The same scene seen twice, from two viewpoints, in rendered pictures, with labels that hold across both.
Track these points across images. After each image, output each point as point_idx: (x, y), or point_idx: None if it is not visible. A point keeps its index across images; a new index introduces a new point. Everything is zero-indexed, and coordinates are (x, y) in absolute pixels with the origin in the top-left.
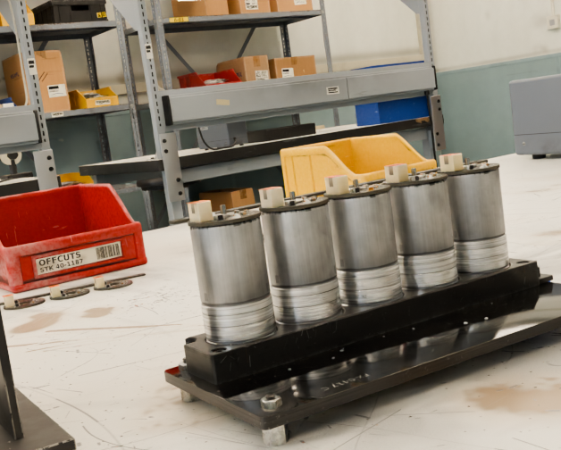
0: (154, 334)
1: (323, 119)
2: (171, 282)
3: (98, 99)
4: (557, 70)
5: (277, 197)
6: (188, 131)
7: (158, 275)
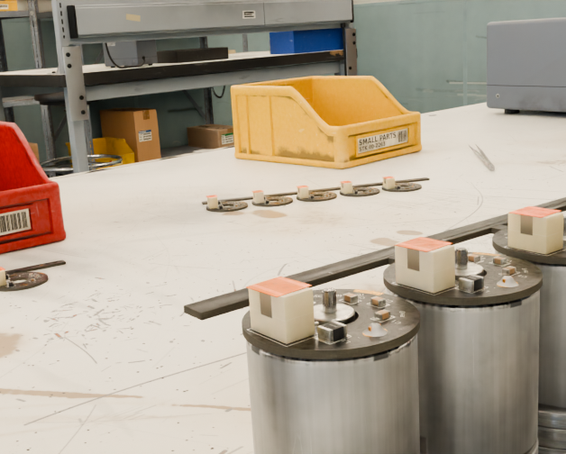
0: (96, 422)
1: (231, 42)
2: (106, 285)
3: None
4: (464, 12)
5: (443, 269)
6: (91, 45)
7: (85, 266)
